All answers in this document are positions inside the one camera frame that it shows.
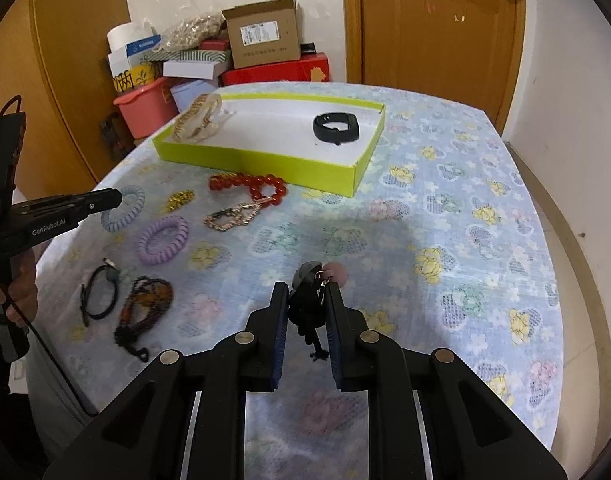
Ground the small gold bead bracelet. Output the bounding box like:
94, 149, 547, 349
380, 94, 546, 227
166, 190, 196, 211

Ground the gold cream hair claw clip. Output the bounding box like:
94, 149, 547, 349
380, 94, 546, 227
172, 92, 234, 144

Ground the white paper roll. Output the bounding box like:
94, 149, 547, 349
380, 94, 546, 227
107, 22, 152, 56

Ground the brown wooden door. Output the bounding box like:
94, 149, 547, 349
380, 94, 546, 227
340, 0, 527, 132

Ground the dark braided bracelet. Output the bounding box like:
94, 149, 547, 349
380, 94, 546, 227
114, 276, 175, 363

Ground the white box blue label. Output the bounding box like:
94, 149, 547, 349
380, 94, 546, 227
108, 35, 164, 77

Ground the purple spiral hair tie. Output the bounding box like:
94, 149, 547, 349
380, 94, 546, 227
139, 216, 190, 265

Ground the light blue box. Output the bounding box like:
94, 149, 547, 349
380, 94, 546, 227
170, 79, 222, 114

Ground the black pompom hair tie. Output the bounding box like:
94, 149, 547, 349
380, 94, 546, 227
288, 261, 351, 362

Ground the brown cardboard box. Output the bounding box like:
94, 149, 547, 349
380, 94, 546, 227
222, 0, 302, 70

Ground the black charm hair tie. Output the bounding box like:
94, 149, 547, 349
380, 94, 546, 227
80, 258, 122, 327

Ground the floral blue tablecloth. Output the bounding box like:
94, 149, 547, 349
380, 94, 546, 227
28, 82, 566, 453

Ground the pink plastic bin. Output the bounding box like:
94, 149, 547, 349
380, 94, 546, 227
113, 77, 179, 140

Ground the person's left hand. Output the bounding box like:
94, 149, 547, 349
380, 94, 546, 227
0, 247, 39, 336

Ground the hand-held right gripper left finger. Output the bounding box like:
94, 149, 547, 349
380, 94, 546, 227
43, 282, 291, 480

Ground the lime green cardboard tray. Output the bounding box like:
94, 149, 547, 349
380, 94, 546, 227
152, 91, 386, 197

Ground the blue spiral hair tie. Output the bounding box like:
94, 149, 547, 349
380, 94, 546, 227
100, 186, 147, 233

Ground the plain white box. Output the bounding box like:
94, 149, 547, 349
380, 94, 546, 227
163, 60, 224, 80

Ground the bag of gold pieces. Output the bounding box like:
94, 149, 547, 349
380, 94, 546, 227
160, 12, 227, 54

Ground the red gift box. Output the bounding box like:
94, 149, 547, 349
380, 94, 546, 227
220, 52, 331, 87

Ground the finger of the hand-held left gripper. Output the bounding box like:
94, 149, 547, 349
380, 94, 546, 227
60, 187, 123, 222

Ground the yellow patterned bucket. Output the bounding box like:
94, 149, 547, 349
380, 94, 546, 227
113, 62, 159, 94

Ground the rhinestone chain bracelet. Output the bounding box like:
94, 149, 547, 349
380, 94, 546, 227
204, 201, 262, 233

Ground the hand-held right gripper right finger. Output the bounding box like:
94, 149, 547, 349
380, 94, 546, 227
325, 282, 569, 480

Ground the green striped box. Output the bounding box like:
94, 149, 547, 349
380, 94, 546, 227
180, 49, 232, 64

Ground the black smart band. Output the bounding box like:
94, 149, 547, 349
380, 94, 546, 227
313, 111, 361, 146

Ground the red bead bracelet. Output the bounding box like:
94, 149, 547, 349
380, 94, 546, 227
209, 172, 288, 207

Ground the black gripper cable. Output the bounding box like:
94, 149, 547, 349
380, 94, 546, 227
6, 300, 99, 417

